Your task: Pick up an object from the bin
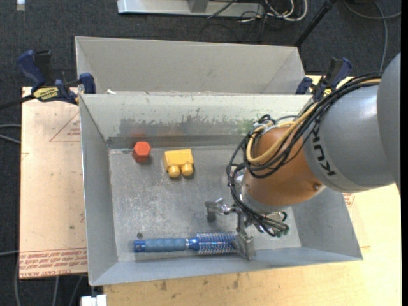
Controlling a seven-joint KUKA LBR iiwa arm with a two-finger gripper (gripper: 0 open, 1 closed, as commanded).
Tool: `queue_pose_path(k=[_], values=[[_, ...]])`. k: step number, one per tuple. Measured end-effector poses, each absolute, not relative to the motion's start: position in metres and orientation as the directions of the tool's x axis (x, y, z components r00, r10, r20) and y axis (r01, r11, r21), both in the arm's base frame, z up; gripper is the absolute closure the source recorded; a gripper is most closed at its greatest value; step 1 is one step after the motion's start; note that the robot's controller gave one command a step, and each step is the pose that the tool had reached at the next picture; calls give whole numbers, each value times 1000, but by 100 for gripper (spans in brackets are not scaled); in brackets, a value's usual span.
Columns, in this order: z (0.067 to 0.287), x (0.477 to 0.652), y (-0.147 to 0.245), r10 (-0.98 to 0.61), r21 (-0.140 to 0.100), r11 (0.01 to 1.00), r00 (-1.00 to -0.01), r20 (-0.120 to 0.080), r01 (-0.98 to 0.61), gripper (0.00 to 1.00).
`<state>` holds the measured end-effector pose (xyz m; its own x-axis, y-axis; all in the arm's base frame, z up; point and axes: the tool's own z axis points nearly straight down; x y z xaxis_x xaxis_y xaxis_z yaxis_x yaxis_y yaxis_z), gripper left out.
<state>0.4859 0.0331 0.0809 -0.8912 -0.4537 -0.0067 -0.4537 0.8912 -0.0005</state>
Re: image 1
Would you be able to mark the red hexagonal block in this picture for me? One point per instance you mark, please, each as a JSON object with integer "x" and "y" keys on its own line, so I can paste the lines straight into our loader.
{"x": 141, "y": 151}

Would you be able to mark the brown cardboard board red print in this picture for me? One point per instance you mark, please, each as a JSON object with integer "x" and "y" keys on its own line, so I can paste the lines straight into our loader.
{"x": 51, "y": 186}

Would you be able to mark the yellow toy brick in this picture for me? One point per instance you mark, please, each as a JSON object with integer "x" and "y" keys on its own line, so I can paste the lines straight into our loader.
{"x": 178, "y": 159}

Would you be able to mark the grey metal bin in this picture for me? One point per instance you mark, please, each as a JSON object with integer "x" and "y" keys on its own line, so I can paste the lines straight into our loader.
{"x": 159, "y": 199}

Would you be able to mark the blue round hair brush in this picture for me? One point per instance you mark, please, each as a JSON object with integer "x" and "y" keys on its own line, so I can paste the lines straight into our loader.
{"x": 165, "y": 244}

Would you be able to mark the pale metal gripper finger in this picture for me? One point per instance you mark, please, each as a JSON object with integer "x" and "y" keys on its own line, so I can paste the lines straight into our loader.
{"x": 214, "y": 206}
{"x": 247, "y": 245}

